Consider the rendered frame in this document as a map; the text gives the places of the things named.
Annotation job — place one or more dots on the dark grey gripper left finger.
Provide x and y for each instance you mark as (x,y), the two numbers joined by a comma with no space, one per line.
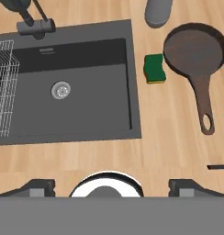
(40,187)

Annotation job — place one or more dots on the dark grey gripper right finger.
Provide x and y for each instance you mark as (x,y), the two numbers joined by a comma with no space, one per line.
(182,187)

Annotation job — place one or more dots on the dark grey sink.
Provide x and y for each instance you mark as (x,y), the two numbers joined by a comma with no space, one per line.
(74,91)

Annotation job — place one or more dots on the green sponge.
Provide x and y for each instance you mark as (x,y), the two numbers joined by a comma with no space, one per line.
(154,68)

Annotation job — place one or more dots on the dark brown pan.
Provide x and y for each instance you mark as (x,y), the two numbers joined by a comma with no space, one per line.
(195,55)

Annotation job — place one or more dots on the thin black bar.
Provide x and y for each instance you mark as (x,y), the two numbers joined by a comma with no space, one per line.
(218,167)

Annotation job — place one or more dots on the white and black round plate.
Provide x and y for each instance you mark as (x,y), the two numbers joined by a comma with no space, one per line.
(106,185)

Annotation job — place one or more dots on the dark grey tap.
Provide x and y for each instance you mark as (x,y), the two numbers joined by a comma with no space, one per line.
(34,26)

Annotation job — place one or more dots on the grey cylindrical container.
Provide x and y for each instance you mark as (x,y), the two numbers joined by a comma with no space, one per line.
(158,11)

